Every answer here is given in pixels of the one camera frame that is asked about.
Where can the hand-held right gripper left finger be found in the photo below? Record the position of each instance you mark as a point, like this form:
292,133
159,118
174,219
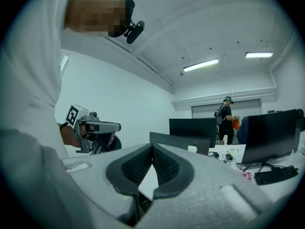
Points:
90,175

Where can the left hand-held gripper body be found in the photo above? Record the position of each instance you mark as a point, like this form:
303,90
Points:
74,116

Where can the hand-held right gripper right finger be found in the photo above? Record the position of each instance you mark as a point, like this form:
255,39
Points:
214,194

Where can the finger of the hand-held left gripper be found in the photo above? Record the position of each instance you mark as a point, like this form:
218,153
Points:
109,127

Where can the person's left forearm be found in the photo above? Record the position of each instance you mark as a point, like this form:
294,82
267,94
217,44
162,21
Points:
69,137

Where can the person's left hand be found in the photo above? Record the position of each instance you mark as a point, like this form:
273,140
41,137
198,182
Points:
83,130

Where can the black office chair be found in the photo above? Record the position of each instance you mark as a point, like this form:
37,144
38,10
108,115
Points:
116,143

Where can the pink wipes pack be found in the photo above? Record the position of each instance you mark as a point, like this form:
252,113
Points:
244,175

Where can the black power adapter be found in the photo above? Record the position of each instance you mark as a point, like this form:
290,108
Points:
215,154
229,157

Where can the white paper cup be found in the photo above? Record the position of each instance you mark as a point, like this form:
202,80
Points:
192,149

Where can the person's grey shirt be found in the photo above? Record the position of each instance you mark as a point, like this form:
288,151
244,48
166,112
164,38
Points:
28,80

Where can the black monitor with grey base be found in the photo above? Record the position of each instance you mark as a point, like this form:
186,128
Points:
176,143

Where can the black keyboard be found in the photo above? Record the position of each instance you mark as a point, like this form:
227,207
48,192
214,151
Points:
276,175

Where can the dark blue draped cloth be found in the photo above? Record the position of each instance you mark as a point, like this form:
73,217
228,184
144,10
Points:
241,132

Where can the orange bag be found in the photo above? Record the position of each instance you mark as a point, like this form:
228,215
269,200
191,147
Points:
236,125

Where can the black monitor with black stand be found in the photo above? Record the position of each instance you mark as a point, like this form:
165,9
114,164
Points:
269,137

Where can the person's head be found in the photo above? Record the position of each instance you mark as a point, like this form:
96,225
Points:
95,13

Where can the ceiling tube light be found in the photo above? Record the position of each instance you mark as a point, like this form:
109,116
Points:
259,55
200,65

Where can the black headband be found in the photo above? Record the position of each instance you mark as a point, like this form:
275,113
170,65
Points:
128,6

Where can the black head camera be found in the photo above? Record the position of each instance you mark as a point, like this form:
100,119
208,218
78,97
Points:
135,32

